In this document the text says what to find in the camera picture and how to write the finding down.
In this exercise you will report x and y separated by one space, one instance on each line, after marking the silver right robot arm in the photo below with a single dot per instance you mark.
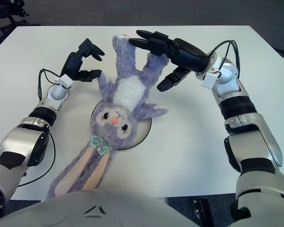
246 123

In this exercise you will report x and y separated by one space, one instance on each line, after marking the silver robot torso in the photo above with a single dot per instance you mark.
97 212

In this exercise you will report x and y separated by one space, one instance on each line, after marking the black metal bracket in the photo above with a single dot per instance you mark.
203 212

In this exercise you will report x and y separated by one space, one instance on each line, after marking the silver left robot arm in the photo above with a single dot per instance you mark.
28 139

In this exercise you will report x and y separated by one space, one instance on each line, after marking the white plate black rim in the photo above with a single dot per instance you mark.
142 134

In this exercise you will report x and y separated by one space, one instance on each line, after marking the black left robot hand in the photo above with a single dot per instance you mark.
73 65

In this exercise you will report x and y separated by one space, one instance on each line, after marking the purple plush bunny doll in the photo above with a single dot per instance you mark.
125 101

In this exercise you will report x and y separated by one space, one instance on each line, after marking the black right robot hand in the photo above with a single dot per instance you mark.
187 56

